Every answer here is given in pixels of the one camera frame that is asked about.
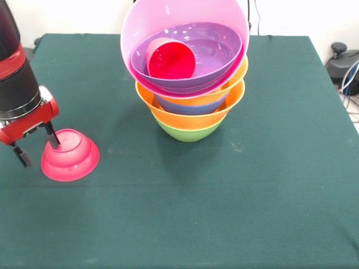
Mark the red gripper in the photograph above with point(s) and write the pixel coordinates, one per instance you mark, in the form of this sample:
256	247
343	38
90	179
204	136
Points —
28	126

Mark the red bowl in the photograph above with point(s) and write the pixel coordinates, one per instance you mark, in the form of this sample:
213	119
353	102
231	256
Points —
73	165

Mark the blue bowl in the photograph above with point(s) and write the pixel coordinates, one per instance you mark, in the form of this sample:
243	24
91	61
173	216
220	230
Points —
190	109

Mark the red cup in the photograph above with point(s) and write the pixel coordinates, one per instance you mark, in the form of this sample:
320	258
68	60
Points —
171	61

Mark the orange bowl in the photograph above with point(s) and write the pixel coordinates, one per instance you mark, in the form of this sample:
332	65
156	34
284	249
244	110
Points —
238	81
193	120

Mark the pink bowl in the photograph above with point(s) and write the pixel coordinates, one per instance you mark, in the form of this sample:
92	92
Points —
146	19

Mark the purple bowl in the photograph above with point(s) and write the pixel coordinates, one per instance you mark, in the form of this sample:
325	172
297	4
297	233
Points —
218	50

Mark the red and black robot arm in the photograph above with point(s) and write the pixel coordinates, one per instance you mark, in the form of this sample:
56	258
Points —
14	70

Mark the green bowl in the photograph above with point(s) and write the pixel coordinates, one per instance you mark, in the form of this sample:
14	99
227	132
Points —
188	136

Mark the dark green tablecloth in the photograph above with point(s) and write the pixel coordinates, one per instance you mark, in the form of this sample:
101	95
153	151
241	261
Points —
196	210

